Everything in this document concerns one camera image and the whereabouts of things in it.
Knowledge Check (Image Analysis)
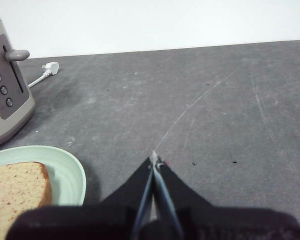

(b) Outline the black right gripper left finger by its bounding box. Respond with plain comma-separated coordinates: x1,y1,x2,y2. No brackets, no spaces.
6,156,155,240

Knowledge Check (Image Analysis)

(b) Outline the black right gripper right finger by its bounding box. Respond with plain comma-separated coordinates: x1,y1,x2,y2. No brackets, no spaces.
144,157,300,240

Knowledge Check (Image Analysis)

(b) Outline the pale green round plate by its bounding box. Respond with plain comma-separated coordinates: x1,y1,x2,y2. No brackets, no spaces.
0,145,87,208

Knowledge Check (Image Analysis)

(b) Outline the light brown bread slice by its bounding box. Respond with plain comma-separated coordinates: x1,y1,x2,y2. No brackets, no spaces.
0,161,53,236

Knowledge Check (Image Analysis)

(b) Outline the cream two-slot toaster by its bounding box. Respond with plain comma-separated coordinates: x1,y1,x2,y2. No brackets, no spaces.
0,12,37,149

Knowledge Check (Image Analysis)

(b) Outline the grey toaster lever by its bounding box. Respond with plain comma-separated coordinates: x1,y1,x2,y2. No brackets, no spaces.
5,49,31,62

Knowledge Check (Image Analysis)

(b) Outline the white toaster power cable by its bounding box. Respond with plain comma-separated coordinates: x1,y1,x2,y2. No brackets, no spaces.
27,61,60,89

